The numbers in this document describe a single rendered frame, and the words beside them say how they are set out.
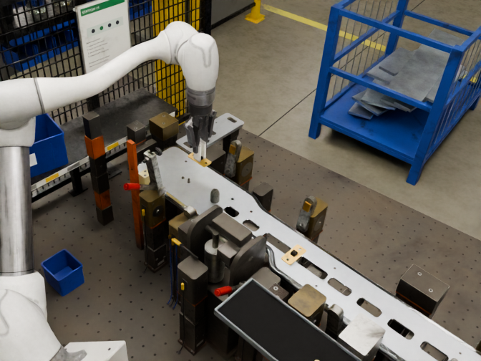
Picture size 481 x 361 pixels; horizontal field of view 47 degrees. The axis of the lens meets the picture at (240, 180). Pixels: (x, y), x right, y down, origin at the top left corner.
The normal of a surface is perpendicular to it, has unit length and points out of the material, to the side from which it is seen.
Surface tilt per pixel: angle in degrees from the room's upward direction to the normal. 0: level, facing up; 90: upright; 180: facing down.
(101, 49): 90
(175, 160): 0
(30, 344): 45
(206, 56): 77
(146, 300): 0
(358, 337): 0
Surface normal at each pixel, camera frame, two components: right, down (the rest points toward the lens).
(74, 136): 0.06, -0.75
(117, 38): 0.74, 0.48
